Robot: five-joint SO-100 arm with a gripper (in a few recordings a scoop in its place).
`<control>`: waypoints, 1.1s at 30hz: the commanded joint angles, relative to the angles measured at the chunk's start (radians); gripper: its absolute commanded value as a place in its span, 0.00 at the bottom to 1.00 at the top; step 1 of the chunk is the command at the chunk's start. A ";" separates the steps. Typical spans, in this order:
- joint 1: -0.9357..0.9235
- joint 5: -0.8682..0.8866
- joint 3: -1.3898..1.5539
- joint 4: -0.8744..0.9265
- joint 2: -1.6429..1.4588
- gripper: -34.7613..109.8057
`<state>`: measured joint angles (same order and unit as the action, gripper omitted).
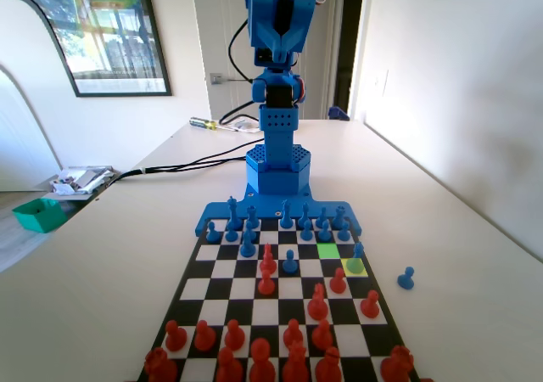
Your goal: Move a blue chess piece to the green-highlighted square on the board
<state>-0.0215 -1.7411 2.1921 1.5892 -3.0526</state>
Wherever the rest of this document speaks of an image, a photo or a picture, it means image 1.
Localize blue chess king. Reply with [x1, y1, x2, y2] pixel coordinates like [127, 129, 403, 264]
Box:
[226, 195, 240, 232]

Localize blue chess queen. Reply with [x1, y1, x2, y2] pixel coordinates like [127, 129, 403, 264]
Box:
[279, 199, 294, 230]

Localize red chess bishop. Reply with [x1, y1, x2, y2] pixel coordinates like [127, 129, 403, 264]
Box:
[259, 243, 278, 275]

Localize red chess pawn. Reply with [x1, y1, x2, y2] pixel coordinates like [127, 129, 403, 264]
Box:
[311, 317, 334, 351]
[283, 317, 305, 351]
[223, 318, 246, 352]
[164, 320, 188, 352]
[193, 320, 216, 352]
[257, 269, 276, 296]
[329, 267, 348, 294]
[360, 289, 381, 318]

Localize red chess piece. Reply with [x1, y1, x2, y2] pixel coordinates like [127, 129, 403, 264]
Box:
[216, 346, 245, 382]
[249, 338, 277, 382]
[282, 341, 310, 382]
[314, 346, 343, 382]

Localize white door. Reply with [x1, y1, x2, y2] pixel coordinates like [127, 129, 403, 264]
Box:
[190, 0, 340, 122]

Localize pile of papers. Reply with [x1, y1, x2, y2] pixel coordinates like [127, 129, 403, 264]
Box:
[44, 166, 115, 196]

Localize white arched panel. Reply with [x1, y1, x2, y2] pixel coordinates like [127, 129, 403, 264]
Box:
[0, 63, 60, 192]

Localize black and white chessboard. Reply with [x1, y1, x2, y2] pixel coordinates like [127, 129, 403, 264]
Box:
[135, 216, 421, 382]

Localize green open box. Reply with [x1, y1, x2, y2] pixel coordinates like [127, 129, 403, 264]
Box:
[11, 198, 68, 233]

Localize metal door handle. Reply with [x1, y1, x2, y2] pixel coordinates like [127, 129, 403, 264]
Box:
[210, 72, 255, 85]

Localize yellow handled screwdriver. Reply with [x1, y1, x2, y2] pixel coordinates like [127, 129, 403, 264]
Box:
[189, 117, 221, 131]

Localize framed wall picture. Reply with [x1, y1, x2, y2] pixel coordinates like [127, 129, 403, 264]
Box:
[42, 0, 173, 98]

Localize black cable bundle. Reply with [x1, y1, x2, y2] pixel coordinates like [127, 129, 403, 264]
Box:
[108, 142, 255, 186]

